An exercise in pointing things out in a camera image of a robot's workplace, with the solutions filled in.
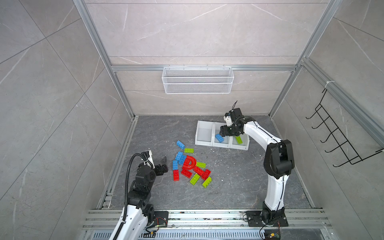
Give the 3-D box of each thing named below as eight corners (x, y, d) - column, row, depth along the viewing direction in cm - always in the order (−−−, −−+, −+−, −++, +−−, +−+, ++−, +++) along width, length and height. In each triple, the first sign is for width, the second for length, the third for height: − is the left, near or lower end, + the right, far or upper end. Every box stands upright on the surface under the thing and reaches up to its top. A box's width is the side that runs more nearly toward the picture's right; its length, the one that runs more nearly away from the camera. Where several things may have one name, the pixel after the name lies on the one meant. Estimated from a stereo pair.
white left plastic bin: (194, 146, 103) (194, 140, 98) (197, 125, 115) (197, 119, 110) (211, 147, 102) (212, 142, 97) (213, 126, 114) (213, 121, 109)
